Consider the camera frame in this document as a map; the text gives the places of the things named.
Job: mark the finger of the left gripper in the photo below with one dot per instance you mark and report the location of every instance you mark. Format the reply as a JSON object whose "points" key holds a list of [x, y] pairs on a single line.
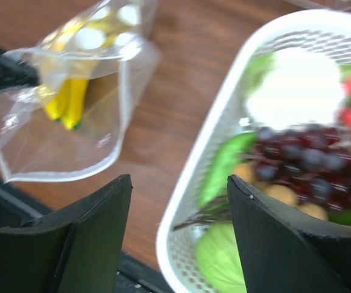
{"points": [[16, 75]]}

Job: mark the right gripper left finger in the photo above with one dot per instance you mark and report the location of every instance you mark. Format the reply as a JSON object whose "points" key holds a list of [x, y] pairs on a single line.
{"points": [[73, 249]]}

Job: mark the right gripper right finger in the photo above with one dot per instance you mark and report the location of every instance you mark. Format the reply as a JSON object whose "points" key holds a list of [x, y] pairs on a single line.
{"points": [[285, 250]]}

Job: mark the yellow banana bunch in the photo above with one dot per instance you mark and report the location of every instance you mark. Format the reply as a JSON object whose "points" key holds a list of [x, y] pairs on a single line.
{"points": [[68, 104]]}

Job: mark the clear zip top bag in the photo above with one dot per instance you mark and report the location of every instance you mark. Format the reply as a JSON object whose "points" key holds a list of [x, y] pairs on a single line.
{"points": [[93, 71]]}

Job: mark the toy cauliflower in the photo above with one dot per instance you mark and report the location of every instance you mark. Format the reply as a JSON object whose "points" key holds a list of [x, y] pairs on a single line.
{"points": [[293, 87]]}

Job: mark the green cabbage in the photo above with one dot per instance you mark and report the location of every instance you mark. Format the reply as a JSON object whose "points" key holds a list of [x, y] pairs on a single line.
{"points": [[218, 259]]}

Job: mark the brown longan cluster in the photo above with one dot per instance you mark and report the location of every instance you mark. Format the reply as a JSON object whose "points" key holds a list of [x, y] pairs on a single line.
{"points": [[279, 192]]}

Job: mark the dark purple grape bunch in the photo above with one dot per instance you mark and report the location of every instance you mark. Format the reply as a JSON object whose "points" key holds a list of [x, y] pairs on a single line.
{"points": [[313, 163]]}

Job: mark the light green bumpy gourd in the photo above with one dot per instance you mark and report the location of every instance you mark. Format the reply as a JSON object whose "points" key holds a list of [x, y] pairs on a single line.
{"points": [[226, 159]]}

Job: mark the white perforated plastic basket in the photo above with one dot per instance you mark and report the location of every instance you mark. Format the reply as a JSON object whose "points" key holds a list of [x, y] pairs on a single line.
{"points": [[319, 30]]}

